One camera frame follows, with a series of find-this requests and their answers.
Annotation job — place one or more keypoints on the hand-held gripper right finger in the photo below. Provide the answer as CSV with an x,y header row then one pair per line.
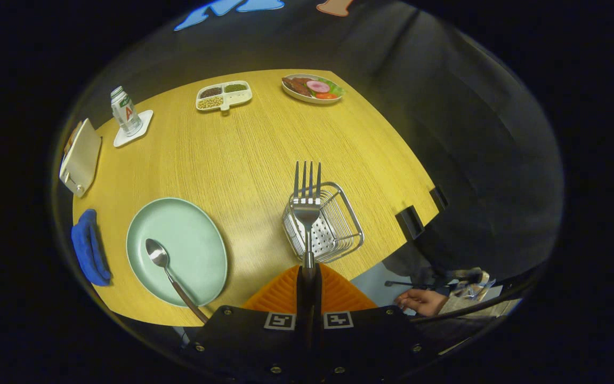
x,y
360,341

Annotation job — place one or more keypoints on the white square coaster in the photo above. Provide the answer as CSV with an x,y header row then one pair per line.
x,y
144,120

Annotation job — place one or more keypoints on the toasted bread slice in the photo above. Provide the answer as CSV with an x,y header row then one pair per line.
x,y
71,137

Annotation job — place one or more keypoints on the pile of tan beans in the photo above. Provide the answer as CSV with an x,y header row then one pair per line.
x,y
210,103

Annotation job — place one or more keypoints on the white divided snack tray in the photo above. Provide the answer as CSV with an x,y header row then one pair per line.
x,y
240,97

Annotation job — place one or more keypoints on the pile of green beans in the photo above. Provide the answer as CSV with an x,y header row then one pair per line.
x,y
235,88

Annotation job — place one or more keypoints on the silver spoon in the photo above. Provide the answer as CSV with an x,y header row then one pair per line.
x,y
156,253

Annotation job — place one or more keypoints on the pile of dark brown beans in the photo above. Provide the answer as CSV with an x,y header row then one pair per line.
x,y
211,92

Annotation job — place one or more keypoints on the pale green round plate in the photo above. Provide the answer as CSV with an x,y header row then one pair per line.
x,y
190,250

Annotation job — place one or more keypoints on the white food plate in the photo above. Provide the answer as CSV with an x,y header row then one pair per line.
x,y
296,97

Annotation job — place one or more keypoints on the white toaster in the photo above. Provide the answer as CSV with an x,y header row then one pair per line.
x,y
83,160

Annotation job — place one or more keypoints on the blue folded towel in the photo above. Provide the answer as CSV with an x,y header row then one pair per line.
x,y
87,250

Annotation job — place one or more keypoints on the red tomato slice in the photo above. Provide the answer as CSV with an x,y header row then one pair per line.
x,y
326,96

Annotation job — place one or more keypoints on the silver fork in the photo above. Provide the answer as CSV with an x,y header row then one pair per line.
x,y
307,210

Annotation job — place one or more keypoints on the brown sausage piece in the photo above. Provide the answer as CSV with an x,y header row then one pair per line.
x,y
301,80
293,88

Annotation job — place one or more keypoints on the white crumpled bag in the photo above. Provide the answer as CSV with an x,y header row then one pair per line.
x,y
472,301

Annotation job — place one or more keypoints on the green lettuce leaf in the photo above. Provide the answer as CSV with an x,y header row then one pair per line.
x,y
336,88

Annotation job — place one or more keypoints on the small clear drink bottle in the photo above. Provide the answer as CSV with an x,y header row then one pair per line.
x,y
126,112

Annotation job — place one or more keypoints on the pink round slice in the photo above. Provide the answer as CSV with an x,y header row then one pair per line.
x,y
317,86

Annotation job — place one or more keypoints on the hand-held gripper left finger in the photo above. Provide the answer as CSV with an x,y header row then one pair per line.
x,y
264,341

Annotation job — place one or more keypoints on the black table clamp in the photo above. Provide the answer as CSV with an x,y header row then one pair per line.
x,y
409,221
439,198

